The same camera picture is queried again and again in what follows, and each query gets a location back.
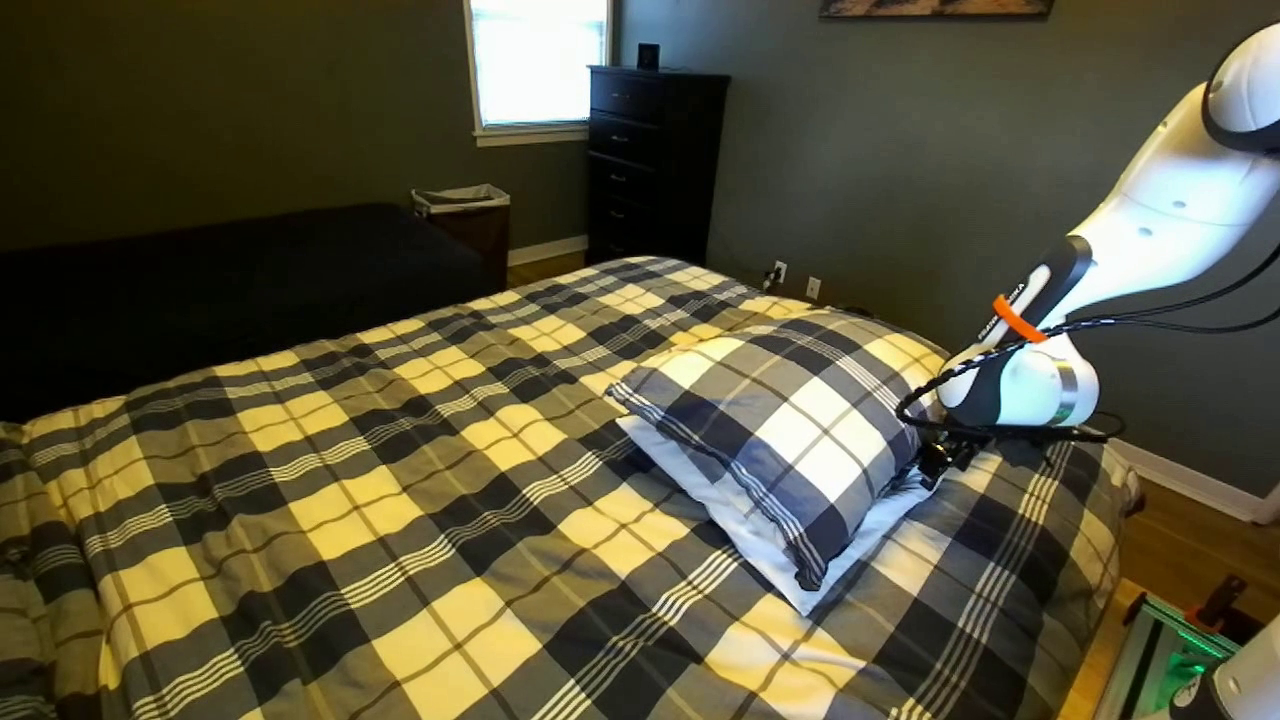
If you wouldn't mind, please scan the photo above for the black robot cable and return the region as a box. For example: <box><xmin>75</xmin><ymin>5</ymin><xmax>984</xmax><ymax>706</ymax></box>
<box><xmin>891</xmin><ymin>231</ymin><xmax>1280</xmax><ymax>441</ymax></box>

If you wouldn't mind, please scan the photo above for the orange cable strap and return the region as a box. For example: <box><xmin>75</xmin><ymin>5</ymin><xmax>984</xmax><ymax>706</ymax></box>
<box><xmin>989</xmin><ymin>292</ymin><xmax>1052</xmax><ymax>349</ymax></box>

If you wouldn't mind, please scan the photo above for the dark blue daybed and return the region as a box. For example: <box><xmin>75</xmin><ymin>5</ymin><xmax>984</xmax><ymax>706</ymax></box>
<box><xmin>0</xmin><ymin>204</ymin><xmax>496</xmax><ymax>422</ymax></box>

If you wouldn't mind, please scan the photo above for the teal and wood cart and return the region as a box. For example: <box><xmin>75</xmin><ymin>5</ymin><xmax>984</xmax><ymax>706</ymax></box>
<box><xmin>1062</xmin><ymin>575</ymin><xmax>1280</xmax><ymax>720</ymax></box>

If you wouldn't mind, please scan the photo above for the large plaid pillow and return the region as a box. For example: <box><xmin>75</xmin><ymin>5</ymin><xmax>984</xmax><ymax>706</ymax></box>
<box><xmin>610</xmin><ymin>314</ymin><xmax>946</xmax><ymax>593</ymax></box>

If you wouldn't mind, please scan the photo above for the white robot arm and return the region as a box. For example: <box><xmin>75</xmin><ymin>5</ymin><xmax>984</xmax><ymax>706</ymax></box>
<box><xmin>896</xmin><ymin>24</ymin><xmax>1280</xmax><ymax>473</ymax></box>

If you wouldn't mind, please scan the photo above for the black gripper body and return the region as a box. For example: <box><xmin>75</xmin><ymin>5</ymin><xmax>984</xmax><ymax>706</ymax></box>
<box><xmin>915</xmin><ymin>428</ymin><xmax>989</xmax><ymax>480</ymax></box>

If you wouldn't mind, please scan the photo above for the plaid yellow grey comforter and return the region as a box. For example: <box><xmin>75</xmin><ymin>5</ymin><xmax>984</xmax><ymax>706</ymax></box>
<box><xmin>0</xmin><ymin>255</ymin><xmax>1140</xmax><ymax>720</ymax></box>

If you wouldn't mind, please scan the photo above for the white pillow under plaid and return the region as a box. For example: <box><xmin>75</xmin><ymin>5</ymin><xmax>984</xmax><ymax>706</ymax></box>
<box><xmin>621</xmin><ymin>417</ymin><xmax>930</xmax><ymax>621</ymax></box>

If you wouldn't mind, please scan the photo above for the brown laundry hamper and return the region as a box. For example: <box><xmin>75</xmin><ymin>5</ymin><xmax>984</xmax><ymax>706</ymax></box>
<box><xmin>414</xmin><ymin>183</ymin><xmax>512</xmax><ymax>287</ymax></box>

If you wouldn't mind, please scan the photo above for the window with white frame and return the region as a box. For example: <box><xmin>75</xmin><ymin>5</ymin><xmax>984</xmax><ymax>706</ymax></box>
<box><xmin>466</xmin><ymin>0</ymin><xmax>617</xmax><ymax>149</ymax></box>

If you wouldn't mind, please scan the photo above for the black tall dresser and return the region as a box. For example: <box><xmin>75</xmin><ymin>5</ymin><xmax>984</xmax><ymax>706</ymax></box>
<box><xmin>587</xmin><ymin>69</ymin><xmax>727</xmax><ymax>264</ymax></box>

